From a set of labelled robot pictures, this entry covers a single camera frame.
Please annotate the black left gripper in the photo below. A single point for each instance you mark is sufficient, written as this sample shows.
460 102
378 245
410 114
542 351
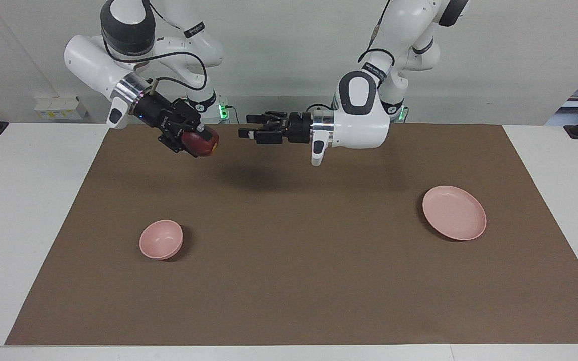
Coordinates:
299 128

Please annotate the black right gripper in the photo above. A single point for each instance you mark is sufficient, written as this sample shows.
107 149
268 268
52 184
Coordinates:
156 113

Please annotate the red apple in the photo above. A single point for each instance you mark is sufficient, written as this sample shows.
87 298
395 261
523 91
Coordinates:
202 144

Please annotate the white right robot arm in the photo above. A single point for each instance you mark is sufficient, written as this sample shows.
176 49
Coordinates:
93 55

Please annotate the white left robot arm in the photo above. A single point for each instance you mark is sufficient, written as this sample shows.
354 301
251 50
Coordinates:
364 125

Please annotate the pink bowl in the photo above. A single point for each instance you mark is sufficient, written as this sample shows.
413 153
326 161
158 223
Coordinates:
159 240

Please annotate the pink plate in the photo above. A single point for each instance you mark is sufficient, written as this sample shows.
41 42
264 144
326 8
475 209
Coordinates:
454 213

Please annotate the brown table mat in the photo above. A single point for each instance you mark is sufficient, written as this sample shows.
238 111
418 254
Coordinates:
294 250

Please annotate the white wall socket box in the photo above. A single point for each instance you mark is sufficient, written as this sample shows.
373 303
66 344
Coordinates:
58 108

